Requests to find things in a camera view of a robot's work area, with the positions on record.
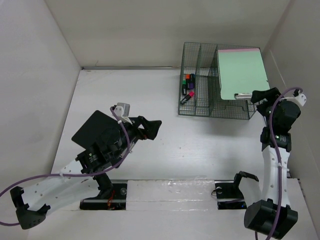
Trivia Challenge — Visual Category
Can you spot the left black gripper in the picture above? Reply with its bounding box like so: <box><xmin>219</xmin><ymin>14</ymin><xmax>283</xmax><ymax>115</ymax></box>
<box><xmin>112</xmin><ymin>116</ymin><xmax>161</xmax><ymax>160</ymax></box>

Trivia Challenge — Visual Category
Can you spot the green clipboard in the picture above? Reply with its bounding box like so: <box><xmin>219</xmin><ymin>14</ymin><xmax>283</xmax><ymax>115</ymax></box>
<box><xmin>217</xmin><ymin>51</ymin><xmax>270</xmax><ymax>100</ymax></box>

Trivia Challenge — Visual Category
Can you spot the pink clipboard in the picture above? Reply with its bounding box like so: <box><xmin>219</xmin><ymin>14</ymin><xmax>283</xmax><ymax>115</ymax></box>
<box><xmin>218</xmin><ymin>48</ymin><xmax>260</xmax><ymax>53</ymax></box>

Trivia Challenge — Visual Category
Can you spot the black mat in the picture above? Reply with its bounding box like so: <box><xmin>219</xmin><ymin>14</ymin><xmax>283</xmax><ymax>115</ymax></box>
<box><xmin>71</xmin><ymin>110</ymin><xmax>121</xmax><ymax>149</ymax></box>

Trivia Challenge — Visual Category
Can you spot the green highlighter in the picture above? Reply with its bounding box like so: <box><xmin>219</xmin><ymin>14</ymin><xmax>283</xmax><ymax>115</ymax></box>
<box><xmin>181</xmin><ymin>79</ymin><xmax>187</xmax><ymax>96</ymax></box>

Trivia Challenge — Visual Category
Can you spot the purple highlighter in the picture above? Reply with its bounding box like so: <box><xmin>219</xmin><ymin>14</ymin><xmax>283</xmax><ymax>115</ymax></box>
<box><xmin>188</xmin><ymin>81</ymin><xmax>195</xmax><ymax>90</ymax></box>

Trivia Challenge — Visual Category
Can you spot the blue highlighter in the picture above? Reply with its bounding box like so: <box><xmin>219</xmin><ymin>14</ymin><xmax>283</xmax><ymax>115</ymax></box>
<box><xmin>190</xmin><ymin>73</ymin><xmax>196</xmax><ymax>82</ymax></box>

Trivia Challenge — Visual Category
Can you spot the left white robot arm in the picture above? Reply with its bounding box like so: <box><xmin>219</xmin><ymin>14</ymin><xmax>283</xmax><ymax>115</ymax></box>
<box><xmin>10</xmin><ymin>110</ymin><xmax>162</xmax><ymax>230</ymax></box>

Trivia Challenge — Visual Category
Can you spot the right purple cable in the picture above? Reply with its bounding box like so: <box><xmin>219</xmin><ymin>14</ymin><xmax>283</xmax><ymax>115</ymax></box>
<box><xmin>254</xmin><ymin>86</ymin><xmax>305</xmax><ymax>240</ymax></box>

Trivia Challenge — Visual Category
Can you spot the purple cable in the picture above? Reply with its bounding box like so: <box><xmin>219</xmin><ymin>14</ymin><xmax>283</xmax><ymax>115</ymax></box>
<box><xmin>0</xmin><ymin>106</ymin><xmax>132</xmax><ymax>227</ymax></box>
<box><xmin>254</xmin><ymin>86</ymin><xmax>305</xmax><ymax>240</ymax></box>

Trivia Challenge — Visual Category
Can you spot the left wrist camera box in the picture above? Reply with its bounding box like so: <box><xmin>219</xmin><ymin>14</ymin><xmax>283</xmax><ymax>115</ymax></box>
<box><xmin>113</xmin><ymin>102</ymin><xmax>133</xmax><ymax>125</ymax></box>

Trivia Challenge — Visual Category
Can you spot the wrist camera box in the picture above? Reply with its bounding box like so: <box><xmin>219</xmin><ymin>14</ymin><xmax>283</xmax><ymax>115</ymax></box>
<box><xmin>113</xmin><ymin>102</ymin><xmax>133</xmax><ymax>125</ymax></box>
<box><xmin>291</xmin><ymin>89</ymin><xmax>307</xmax><ymax>107</ymax></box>

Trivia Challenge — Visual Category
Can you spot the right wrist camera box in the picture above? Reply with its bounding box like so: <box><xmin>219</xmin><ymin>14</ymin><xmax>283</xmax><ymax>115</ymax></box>
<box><xmin>291</xmin><ymin>89</ymin><xmax>307</xmax><ymax>107</ymax></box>

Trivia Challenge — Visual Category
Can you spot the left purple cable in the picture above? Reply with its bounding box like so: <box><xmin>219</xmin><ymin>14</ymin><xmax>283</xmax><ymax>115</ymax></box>
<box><xmin>0</xmin><ymin>106</ymin><xmax>132</xmax><ymax>227</ymax></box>

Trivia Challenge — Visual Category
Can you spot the green wire mesh organizer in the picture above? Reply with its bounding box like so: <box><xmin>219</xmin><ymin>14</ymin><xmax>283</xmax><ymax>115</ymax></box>
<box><xmin>178</xmin><ymin>42</ymin><xmax>262</xmax><ymax>120</ymax></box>

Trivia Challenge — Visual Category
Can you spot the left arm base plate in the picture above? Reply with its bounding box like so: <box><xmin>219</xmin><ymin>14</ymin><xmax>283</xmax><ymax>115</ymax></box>
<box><xmin>79</xmin><ymin>181</ymin><xmax>128</xmax><ymax>211</ymax></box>

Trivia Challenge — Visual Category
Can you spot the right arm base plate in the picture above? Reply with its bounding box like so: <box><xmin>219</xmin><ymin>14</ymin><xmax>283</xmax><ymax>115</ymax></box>
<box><xmin>212</xmin><ymin>181</ymin><xmax>247</xmax><ymax>210</ymax></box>

